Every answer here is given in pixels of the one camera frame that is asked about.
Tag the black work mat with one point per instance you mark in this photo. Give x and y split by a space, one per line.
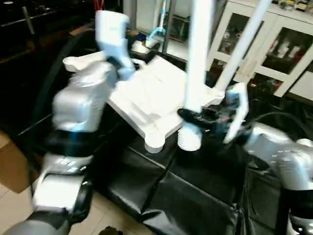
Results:
195 196

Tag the white plastic table top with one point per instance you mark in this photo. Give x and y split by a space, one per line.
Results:
151 93

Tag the brown flat cardboard sheet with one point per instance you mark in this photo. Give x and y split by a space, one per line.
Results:
12 164

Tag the light blue mop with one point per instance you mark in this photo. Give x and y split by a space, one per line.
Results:
157 29

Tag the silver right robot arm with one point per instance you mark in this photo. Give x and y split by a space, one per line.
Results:
279 152

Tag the grey metal pole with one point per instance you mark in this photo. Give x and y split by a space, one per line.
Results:
167 27

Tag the white plastic table leg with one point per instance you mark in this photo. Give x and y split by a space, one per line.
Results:
198 58
244 44

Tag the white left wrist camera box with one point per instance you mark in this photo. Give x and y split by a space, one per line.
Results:
112 29

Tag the white glass door cabinet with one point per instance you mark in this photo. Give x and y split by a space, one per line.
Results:
293 49

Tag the brown cardboard box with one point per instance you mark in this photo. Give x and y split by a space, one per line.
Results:
137 36

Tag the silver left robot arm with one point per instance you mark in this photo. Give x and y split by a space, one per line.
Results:
78 107

